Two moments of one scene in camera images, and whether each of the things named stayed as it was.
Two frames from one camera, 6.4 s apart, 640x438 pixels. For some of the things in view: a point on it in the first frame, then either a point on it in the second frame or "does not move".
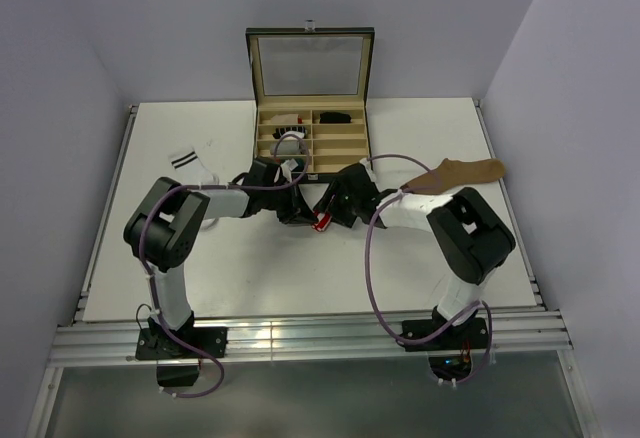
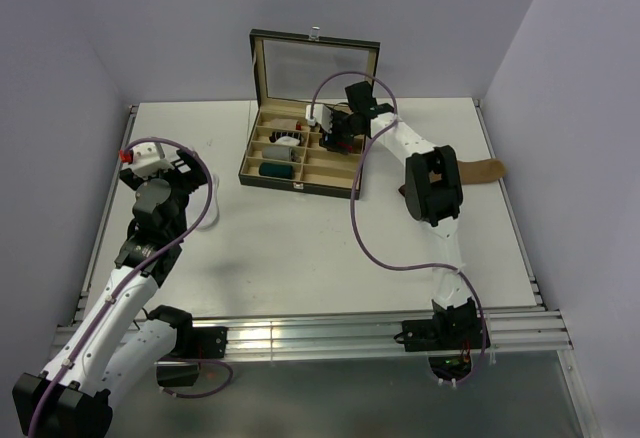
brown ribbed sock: (453, 173) does not move
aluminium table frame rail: (305, 338) does not move
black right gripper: (336, 189) → (329, 139)
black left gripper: (297, 213) → (190, 179)
